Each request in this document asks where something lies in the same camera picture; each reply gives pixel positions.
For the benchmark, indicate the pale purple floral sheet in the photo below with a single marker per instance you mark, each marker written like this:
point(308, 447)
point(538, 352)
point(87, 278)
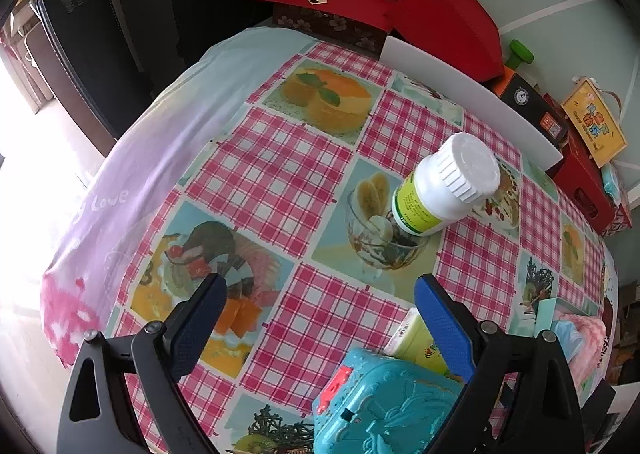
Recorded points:
point(125, 173)

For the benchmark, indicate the black leather chair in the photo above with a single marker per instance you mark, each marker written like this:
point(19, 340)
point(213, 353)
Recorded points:
point(90, 43)

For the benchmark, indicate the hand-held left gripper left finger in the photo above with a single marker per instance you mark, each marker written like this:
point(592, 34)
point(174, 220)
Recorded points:
point(197, 329)

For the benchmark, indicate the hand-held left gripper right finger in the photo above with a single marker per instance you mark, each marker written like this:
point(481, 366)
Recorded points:
point(445, 329)

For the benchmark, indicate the red folded cardboard box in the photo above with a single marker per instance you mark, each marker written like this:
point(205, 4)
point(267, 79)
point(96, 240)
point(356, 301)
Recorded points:
point(440, 18)

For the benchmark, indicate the blue tissue pack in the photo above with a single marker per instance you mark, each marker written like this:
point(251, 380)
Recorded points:
point(611, 184)

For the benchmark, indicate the light blue cloth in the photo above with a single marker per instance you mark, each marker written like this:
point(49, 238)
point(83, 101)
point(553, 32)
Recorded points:
point(567, 339)

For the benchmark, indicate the green knob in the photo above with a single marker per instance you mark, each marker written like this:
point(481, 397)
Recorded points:
point(521, 53)

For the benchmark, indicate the red and white patterned box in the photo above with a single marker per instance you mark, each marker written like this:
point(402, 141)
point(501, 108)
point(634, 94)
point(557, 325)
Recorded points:
point(620, 219)

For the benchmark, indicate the white tray with teal rim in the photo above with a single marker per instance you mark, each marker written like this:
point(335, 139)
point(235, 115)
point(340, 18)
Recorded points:
point(547, 314)

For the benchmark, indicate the red box with window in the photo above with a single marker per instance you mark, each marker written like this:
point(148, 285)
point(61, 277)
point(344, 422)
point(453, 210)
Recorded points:
point(585, 173)

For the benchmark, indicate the white board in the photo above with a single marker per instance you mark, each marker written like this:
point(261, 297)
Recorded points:
point(475, 98)

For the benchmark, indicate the white bottle with green label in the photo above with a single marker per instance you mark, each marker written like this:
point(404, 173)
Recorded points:
point(425, 199)

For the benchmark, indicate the green tissue packet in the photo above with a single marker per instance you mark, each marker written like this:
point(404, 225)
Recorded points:
point(410, 344)

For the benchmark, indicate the black box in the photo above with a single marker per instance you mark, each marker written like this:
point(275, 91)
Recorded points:
point(525, 101)

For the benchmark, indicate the teal plastic case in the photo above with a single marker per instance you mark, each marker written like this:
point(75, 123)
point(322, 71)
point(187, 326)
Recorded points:
point(390, 414)

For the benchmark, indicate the pink striped towel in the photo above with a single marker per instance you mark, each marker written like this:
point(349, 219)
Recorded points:
point(590, 339)

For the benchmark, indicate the checkered dessert print tablecloth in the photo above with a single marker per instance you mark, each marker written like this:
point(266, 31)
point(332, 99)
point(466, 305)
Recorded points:
point(280, 184)

